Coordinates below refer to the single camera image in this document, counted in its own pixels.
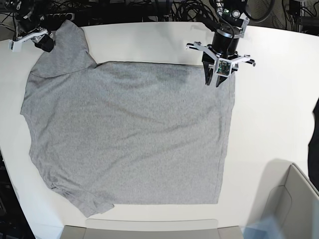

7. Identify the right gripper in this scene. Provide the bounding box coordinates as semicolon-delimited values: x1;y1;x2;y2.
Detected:
9;27;55;52

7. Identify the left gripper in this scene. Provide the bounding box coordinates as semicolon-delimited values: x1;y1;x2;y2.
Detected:
186;29;256;87

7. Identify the grey T-shirt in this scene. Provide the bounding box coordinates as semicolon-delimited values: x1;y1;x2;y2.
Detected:
20;21;235;217

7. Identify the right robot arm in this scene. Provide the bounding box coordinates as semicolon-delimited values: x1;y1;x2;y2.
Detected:
2;0;55;52

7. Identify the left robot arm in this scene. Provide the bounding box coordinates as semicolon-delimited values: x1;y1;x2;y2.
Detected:
186;0;256;87

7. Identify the black power strip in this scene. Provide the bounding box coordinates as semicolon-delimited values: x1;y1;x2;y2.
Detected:
41;12;75;21

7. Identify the dark object at right edge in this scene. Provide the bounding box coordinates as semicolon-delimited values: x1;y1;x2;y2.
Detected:
308;101;319;190

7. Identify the grey box at right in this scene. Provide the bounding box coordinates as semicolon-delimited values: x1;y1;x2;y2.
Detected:
261;164;319;239

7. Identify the grey box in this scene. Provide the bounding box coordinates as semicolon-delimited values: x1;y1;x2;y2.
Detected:
61;219;243;239
261;164;319;239

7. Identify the blue cloth at corner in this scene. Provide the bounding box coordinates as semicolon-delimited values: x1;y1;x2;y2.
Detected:
241;216;285;239

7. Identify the grey box at bottom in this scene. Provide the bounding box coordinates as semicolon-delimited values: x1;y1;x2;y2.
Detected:
61;219;243;239

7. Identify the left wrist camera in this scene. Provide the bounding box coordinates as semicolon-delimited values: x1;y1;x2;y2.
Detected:
214;58;232;77

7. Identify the black cable bundle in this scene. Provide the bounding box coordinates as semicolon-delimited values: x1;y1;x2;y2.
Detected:
164;0;212;23

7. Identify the thick black hose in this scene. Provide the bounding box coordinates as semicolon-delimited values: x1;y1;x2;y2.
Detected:
246;0;276;22

